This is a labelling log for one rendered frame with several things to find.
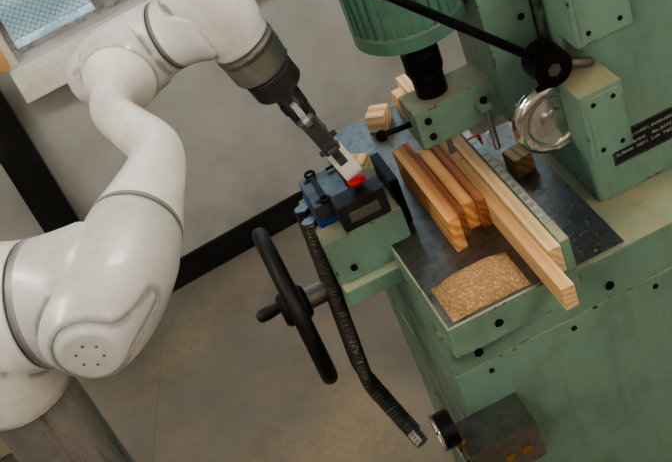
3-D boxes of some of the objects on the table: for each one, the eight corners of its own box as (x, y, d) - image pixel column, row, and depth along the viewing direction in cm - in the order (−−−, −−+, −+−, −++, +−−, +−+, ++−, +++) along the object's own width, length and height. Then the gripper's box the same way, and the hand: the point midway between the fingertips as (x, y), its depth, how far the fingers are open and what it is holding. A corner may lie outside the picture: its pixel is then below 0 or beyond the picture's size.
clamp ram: (353, 213, 189) (336, 171, 184) (393, 193, 190) (377, 151, 184) (372, 241, 182) (354, 199, 176) (413, 220, 182) (397, 177, 177)
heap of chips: (430, 289, 169) (425, 276, 168) (504, 252, 170) (500, 238, 169) (453, 322, 163) (448, 309, 161) (530, 283, 163) (526, 269, 162)
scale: (414, 81, 204) (414, 81, 204) (420, 78, 204) (420, 78, 204) (543, 223, 164) (543, 223, 164) (551, 219, 164) (551, 219, 164)
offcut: (392, 116, 208) (387, 102, 206) (388, 130, 205) (382, 116, 203) (374, 119, 209) (369, 105, 207) (369, 132, 206) (364, 118, 204)
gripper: (298, 70, 156) (387, 178, 170) (272, 34, 166) (358, 139, 180) (256, 104, 156) (348, 209, 170) (232, 66, 167) (321, 168, 181)
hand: (341, 159), depth 173 cm, fingers closed
